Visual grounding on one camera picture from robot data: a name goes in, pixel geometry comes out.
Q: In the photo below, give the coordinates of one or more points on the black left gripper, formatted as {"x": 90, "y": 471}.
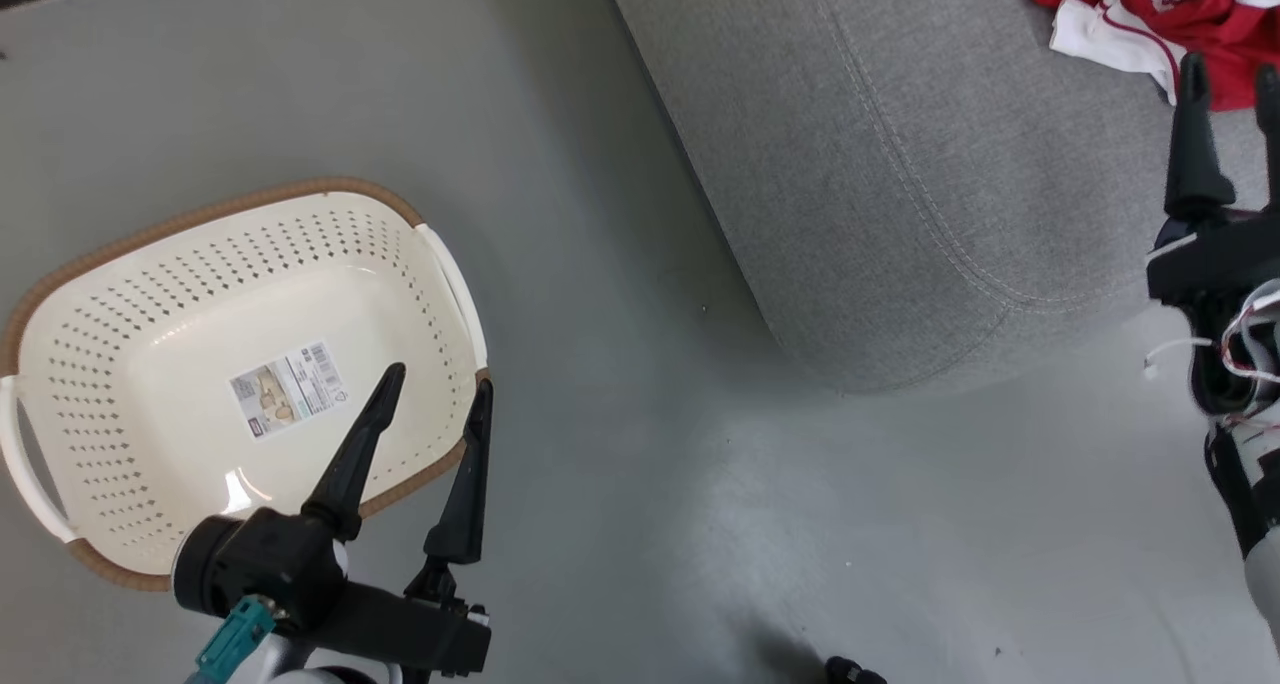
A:
{"x": 270, "y": 564}

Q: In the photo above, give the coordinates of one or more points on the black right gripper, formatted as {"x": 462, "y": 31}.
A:
{"x": 1215, "y": 254}

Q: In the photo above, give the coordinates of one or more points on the red and white garment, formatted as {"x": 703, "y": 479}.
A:
{"x": 1210, "y": 4}

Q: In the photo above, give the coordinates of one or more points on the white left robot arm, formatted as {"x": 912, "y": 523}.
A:
{"x": 320, "y": 676}

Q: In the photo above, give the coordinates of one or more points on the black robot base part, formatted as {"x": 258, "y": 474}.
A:
{"x": 850, "y": 672}

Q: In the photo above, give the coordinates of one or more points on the cream perforated laundry basket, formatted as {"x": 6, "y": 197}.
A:
{"x": 150, "y": 364}

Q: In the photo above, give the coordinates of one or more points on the paper product label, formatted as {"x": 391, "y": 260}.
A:
{"x": 288, "y": 389}

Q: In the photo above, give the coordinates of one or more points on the grey fabric sofa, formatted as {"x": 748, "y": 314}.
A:
{"x": 900, "y": 164}

